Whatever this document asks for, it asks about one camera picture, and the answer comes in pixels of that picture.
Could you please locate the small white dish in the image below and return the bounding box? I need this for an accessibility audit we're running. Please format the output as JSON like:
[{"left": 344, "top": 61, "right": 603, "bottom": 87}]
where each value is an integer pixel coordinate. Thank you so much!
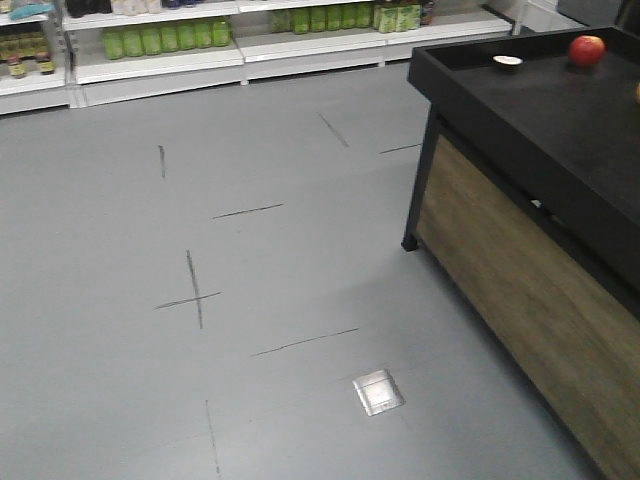
[{"left": 492, "top": 55, "right": 524, "bottom": 70}]

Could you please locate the white store shelving unit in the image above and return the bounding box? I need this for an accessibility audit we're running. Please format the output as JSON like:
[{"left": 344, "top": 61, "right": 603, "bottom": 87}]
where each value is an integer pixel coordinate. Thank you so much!
[{"left": 1, "top": 1, "right": 514, "bottom": 115}]

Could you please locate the metal floor socket plate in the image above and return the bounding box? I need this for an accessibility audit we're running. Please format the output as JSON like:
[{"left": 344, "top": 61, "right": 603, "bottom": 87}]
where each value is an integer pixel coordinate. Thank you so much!
[{"left": 352, "top": 369, "right": 406, "bottom": 417}]

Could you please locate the red apple right rear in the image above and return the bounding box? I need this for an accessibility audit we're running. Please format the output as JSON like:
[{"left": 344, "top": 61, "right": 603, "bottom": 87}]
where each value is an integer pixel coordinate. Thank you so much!
[{"left": 568, "top": 35, "right": 606, "bottom": 67}]

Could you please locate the black wooden display stand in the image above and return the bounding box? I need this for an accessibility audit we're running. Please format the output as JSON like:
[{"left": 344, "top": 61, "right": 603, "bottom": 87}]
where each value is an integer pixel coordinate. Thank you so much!
[{"left": 403, "top": 27, "right": 639, "bottom": 479}]

